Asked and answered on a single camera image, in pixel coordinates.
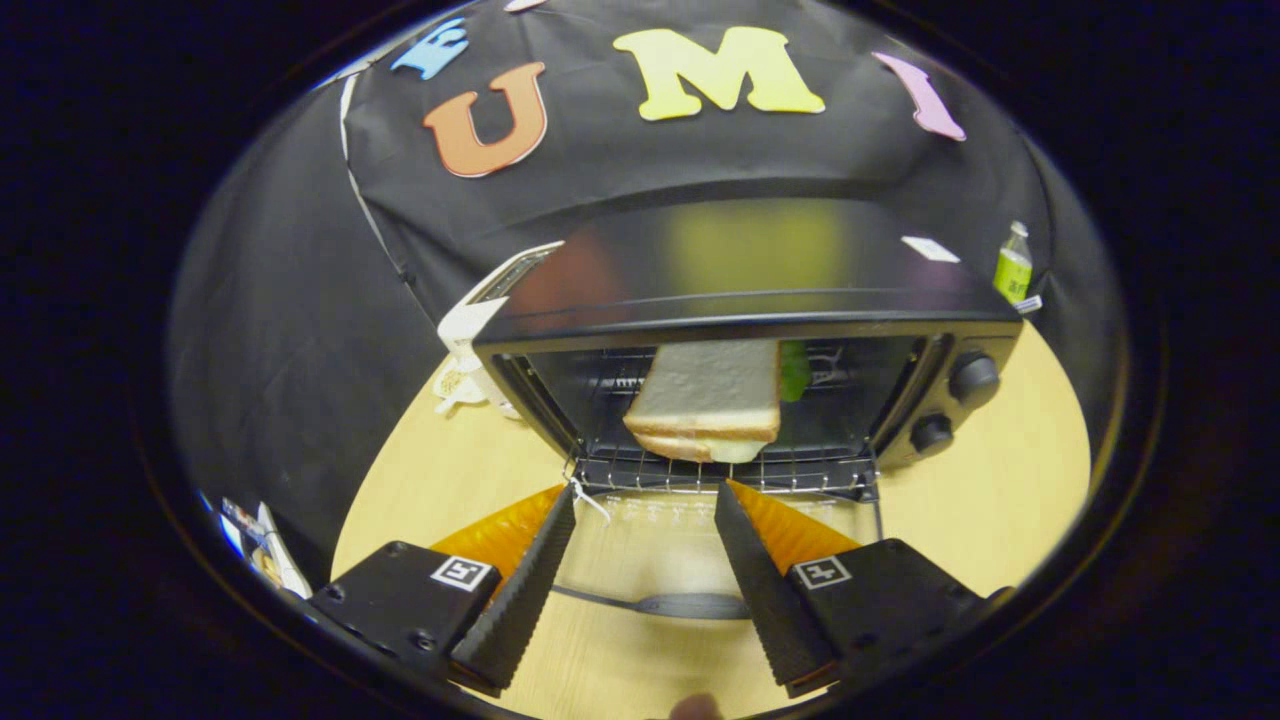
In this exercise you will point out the toast sandwich with lettuce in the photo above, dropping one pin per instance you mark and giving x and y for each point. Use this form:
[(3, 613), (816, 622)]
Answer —
[(705, 395)]

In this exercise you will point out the white pop-up toaster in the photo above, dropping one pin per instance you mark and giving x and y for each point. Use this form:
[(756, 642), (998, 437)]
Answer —
[(465, 325)]

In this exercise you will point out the green label drink bottle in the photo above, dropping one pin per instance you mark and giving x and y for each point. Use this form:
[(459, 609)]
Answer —
[(1012, 270)]

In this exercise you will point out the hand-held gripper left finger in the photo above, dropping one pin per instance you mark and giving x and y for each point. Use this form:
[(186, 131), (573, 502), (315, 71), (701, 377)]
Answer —
[(520, 600)]

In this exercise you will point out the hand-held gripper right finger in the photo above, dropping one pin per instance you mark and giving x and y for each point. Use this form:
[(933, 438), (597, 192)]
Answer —
[(765, 600)]

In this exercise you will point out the black toaster oven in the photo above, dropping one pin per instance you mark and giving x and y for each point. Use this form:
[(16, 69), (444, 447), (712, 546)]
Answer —
[(750, 255)]

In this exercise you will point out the small white dish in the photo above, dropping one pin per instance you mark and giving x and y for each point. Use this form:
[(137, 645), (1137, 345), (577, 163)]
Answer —
[(455, 385)]

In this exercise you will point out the colourful printed papers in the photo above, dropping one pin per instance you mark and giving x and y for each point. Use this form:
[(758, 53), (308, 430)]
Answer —
[(265, 550)]

